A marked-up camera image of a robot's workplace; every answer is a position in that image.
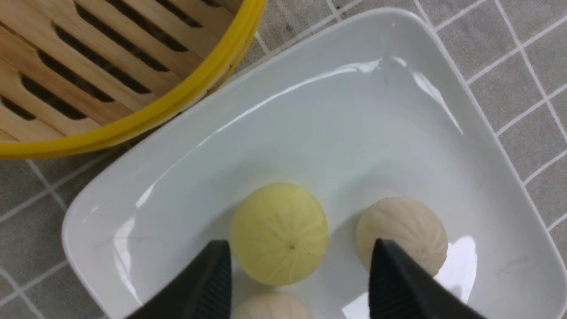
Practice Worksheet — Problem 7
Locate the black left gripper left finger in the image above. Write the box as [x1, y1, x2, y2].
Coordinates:
[129, 240, 233, 319]

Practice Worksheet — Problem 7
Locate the white square plate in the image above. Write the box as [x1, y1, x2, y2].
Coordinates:
[62, 8, 566, 319]

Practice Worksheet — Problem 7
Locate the white steamed bun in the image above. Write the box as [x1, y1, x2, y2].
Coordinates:
[231, 291, 314, 319]
[355, 196, 448, 277]

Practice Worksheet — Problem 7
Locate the bamboo steamer basket yellow rim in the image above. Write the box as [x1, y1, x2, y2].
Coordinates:
[1, 0, 266, 160]

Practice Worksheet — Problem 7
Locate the yellow steamed bun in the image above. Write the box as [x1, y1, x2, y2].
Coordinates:
[229, 183, 330, 287]

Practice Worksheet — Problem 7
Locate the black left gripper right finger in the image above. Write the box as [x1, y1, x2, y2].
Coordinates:
[369, 239, 483, 319]

